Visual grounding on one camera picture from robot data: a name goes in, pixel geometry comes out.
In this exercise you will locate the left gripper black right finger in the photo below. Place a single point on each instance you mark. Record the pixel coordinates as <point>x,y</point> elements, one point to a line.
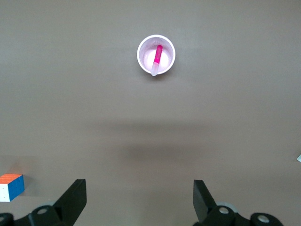
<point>204,207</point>

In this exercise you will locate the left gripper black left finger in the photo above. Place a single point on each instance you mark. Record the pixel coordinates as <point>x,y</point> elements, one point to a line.
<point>70,204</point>

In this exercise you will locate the pink marker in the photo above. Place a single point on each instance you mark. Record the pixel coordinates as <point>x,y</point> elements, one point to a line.
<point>158,55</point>

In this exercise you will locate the colourful puzzle cube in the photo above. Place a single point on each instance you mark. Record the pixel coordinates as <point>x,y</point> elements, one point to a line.
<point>14,188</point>

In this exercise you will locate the white flat object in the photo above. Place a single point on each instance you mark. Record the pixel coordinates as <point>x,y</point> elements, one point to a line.
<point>299,158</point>

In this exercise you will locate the translucent pink plastic cup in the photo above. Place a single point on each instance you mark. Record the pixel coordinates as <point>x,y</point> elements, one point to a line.
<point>145,61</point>

